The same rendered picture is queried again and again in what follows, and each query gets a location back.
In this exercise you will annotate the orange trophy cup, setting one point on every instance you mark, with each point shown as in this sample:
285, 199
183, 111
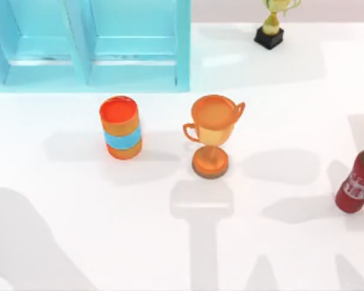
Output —
212, 127

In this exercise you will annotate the orange and blue can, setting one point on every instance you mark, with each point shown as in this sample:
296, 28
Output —
121, 133

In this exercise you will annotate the light blue rack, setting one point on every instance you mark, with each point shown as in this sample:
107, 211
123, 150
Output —
133, 45

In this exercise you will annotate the gold trophy with black base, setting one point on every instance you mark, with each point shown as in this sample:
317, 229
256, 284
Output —
271, 28

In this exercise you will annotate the red bottle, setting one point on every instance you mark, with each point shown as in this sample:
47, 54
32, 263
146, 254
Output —
356, 185

